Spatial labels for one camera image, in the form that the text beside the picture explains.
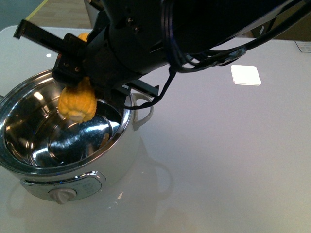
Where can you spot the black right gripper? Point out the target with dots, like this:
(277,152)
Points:
(95,58)

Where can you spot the yellow corn cob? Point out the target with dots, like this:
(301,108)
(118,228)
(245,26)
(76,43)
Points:
(78,103)

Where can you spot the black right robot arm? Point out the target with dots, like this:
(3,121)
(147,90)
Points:
(131,38)

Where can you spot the white electric cooking pot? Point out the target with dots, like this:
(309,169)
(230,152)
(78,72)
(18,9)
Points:
(57,159)

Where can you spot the left beige upholstered chair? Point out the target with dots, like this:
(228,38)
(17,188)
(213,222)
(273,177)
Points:
(92,12)

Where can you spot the black appliance cabinet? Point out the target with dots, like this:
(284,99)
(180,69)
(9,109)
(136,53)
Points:
(261,29)

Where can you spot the table corner label sticker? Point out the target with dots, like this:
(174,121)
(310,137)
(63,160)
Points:
(304,46)

